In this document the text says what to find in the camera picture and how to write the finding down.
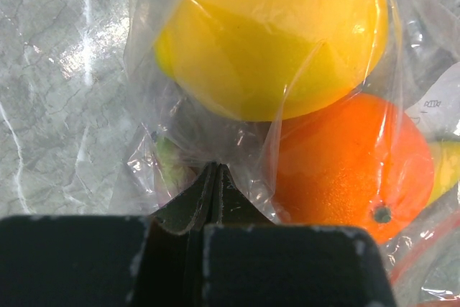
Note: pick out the yellow fake banana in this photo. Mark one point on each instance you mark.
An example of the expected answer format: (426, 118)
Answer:
(445, 156)

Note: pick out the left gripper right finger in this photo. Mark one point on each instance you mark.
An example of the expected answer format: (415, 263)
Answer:
(249, 261)

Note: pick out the fake orange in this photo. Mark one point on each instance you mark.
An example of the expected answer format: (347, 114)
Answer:
(359, 162)

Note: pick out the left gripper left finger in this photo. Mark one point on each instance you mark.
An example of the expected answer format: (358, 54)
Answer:
(125, 260)

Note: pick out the purple fake eggplant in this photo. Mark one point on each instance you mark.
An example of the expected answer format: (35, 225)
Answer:
(172, 174)

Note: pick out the clear zip top bag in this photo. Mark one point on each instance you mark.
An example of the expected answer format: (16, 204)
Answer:
(418, 72)

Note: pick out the yellow fake lemon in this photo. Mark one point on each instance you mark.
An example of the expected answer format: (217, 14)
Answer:
(254, 59)

